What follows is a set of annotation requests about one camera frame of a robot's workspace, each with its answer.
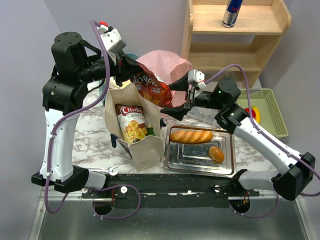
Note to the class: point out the green plastic basket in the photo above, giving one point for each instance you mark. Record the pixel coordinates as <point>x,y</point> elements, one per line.
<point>271,118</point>

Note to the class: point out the red chips bag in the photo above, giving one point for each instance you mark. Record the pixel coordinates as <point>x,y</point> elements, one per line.
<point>152,89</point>

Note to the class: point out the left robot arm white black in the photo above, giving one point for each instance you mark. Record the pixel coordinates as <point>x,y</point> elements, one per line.
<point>77,63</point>

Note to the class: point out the yellow banana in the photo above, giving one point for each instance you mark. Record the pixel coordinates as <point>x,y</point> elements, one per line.
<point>257,115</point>

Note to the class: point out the long baguette bread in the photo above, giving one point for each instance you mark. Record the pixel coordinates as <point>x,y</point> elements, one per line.
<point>191,136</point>

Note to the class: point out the green glass bottle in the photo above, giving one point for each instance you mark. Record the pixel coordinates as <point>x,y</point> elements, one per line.
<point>150,131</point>

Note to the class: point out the silver metal tray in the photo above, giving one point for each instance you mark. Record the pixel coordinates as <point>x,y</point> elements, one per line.
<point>194,158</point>

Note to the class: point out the clear plastic screw box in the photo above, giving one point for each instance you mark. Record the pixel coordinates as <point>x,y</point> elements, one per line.
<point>204,115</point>

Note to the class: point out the teal plastic container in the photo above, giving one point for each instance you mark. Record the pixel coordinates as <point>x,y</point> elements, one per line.
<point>101,83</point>

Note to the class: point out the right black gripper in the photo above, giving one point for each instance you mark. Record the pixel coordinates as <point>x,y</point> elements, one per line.
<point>177,112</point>

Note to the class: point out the beige canvas tote bag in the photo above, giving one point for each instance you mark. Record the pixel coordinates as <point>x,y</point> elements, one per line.
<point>147,152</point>

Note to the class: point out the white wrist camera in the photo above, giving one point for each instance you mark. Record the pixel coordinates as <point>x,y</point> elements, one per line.
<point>113,42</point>
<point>197,79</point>

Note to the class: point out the red apple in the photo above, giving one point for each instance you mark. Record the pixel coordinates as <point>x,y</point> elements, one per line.
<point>252,112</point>

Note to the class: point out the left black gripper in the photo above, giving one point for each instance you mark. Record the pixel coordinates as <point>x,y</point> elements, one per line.
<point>131,67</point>

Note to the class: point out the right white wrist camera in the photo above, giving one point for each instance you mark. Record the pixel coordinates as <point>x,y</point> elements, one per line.
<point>197,79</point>

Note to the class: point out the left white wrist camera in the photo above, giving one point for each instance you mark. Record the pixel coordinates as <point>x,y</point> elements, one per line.
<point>113,42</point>

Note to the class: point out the white cassava chips bag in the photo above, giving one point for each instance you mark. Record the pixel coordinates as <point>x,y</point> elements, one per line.
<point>132,122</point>

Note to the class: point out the pink plastic grocery bag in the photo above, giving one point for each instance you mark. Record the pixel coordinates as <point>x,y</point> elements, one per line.
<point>168,67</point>

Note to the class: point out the round bread bun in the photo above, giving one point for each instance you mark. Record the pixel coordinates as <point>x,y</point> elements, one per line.
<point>216,154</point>

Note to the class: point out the black mounting base rail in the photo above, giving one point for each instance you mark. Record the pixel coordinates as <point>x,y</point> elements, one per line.
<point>169,191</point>

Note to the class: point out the blue silver drink can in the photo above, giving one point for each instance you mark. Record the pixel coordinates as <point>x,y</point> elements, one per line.
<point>231,13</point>

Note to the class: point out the silver wrench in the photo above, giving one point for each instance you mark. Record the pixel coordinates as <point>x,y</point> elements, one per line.
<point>111,171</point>

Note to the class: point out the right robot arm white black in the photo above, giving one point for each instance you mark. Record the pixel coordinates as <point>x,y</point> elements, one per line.
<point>294,171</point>

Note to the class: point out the wooden shelf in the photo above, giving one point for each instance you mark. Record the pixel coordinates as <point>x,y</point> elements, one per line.
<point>258,30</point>

